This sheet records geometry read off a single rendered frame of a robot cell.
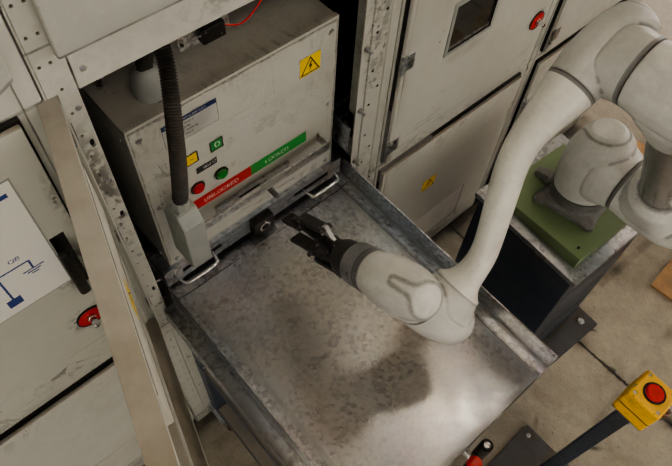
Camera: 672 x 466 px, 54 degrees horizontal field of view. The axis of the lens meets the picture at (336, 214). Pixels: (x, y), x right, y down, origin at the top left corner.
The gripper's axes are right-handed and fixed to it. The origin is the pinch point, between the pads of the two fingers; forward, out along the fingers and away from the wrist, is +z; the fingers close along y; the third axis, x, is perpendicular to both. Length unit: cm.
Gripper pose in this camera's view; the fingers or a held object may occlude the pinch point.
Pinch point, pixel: (299, 231)
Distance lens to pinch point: 145.2
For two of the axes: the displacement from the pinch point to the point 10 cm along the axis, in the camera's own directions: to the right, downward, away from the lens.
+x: 7.5, -5.3, 3.9
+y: 2.9, 8.0, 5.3
